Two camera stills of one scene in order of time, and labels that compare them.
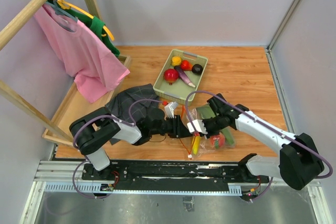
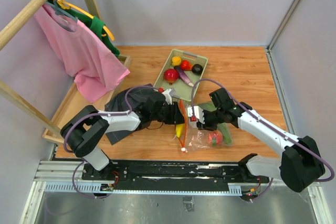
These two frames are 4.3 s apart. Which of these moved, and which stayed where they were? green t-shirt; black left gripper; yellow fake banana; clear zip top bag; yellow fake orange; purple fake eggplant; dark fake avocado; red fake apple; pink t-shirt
Moved: yellow fake banana; clear zip top bag; black left gripper
Stayed: yellow fake orange; purple fake eggplant; green t-shirt; red fake apple; dark fake avocado; pink t-shirt
